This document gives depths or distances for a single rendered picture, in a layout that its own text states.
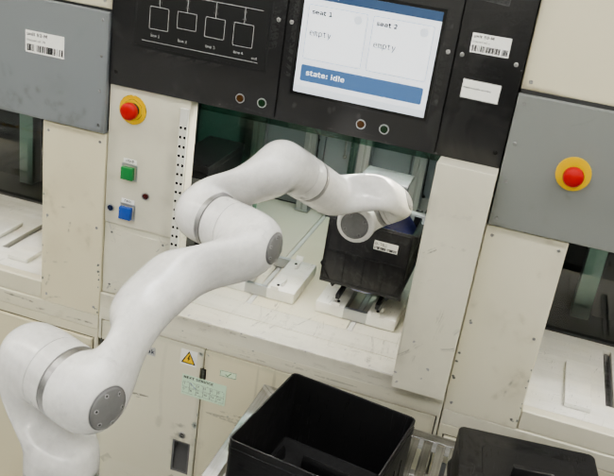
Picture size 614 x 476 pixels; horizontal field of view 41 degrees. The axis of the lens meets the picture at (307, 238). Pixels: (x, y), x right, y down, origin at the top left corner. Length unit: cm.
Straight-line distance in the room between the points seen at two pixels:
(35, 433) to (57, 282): 86
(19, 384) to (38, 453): 12
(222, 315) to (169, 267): 70
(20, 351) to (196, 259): 31
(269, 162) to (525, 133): 52
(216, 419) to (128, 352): 88
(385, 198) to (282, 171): 31
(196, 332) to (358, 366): 41
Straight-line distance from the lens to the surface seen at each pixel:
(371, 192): 172
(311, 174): 155
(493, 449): 181
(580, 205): 172
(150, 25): 188
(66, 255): 215
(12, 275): 228
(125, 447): 235
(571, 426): 195
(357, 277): 207
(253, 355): 202
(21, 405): 139
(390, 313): 214
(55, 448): 139
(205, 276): 140
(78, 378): 127
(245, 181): 150
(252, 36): 178
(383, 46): 170
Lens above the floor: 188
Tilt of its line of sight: 23 degrees down
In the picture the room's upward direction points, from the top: 8 degrees clockwise
